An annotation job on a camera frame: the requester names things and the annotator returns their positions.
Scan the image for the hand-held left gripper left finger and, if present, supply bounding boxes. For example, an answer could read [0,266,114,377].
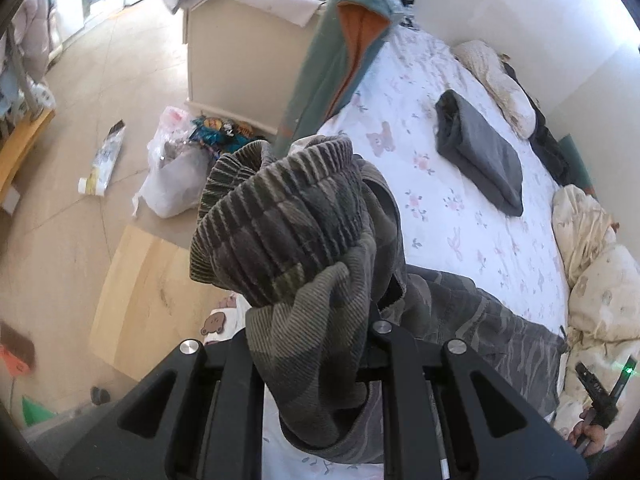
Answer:
[59,329,264,480]

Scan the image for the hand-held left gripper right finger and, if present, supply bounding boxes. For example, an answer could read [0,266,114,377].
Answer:
[356,320,589,480]

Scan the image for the camouflage corduroy pants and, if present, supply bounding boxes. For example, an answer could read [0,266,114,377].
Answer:
[189,135,568,465]

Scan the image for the folded grey pants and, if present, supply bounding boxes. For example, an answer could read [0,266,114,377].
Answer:
[434,89,525,218]

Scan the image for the person's right hand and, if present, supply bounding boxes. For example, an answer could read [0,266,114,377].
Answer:
[569,407,609,457]

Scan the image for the brown bear slipper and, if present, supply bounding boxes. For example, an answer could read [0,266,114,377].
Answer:
[200,309,230,336]

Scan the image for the light wooden board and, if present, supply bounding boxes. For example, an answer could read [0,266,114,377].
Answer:
[89,224,237,382]

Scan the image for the cream printed duvet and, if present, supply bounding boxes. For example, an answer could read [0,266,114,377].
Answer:
[550,184,640,433]

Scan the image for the white floral bed sheet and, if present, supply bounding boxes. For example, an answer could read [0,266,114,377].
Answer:
[235,25,571,480]

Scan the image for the white plastic bag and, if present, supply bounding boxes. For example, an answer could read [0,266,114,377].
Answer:
[132,106,217,219]

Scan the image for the green plastic item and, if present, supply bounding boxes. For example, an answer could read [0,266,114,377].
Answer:
[21,395,57,428]

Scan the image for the orange brown brush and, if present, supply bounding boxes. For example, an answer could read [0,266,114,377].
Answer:
[0,321,37,376]

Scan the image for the colourful snack packets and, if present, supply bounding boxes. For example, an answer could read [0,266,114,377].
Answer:
[190,115,268,157]

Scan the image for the green mat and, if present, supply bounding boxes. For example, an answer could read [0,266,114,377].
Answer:
[559,134,597,193]

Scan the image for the dark clothing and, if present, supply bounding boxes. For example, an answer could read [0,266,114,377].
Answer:
[502,60,572,187]

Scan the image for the cream pillow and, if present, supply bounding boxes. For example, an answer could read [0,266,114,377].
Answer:
[452,40,537,140]

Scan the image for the teal orange-lined garment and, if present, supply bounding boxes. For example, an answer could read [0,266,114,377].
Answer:
[273,0,407,160]

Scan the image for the cream cabinet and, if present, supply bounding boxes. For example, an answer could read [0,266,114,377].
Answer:
[182,0,327,137]

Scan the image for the wooden shelf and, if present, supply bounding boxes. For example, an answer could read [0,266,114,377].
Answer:
[0,106,56,213]

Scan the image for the hanging pale clothing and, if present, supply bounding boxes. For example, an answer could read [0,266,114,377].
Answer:
[0,0,63,111]

